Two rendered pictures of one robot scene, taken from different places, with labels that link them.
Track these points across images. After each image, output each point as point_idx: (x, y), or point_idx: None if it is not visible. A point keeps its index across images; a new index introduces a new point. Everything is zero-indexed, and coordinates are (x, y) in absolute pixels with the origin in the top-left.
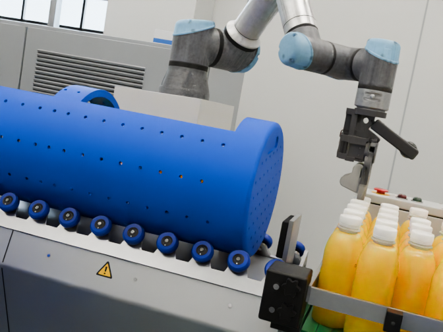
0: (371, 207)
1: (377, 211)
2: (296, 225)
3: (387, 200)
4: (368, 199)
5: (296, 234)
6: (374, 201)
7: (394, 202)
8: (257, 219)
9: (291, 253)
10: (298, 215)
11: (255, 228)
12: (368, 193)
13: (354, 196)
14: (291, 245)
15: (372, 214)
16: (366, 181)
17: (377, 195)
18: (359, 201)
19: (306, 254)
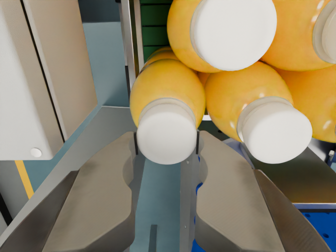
0: (59, 93)
1: (58, 70)
2: (318, 191)
3: (21, 48)
4: (187, 119)
5: (286, 178)
6: (46, 96)
7: (12, 15)
8: (322, 234)
9: (289, 160)
10: (296, 206)
11: (315, 221)
12: (35, 131)
13: (184, 159)
14: (307, 169)
15: (67, 79)
16: (269, 181)
17: (29, 97)
18: (303, 139)
19: (222, 140)
